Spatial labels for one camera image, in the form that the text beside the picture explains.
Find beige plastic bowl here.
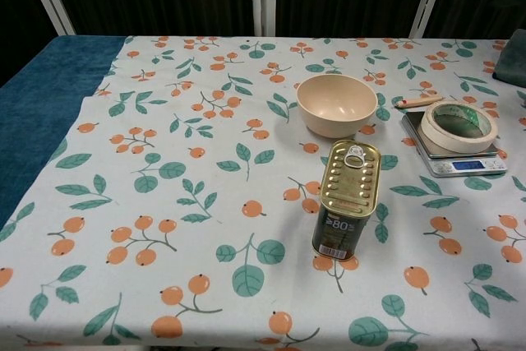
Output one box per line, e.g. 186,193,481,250
296,74,378,138

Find silver digital kitchen scale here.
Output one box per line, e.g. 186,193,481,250
401,109,509,178

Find green luncheon meat can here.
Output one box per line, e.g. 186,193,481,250
311,139,382,261

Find dark green folded cloth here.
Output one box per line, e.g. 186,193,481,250
492,28,526,88

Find beige masking tape roll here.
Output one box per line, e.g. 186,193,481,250
421,100,500,159

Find wooden pen with red mark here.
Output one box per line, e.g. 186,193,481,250
394,95,445,109

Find floral print tablecloth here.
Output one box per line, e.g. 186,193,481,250
0,35,526,348

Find blue velvet cloth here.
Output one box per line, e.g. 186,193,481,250
0,35,127,231

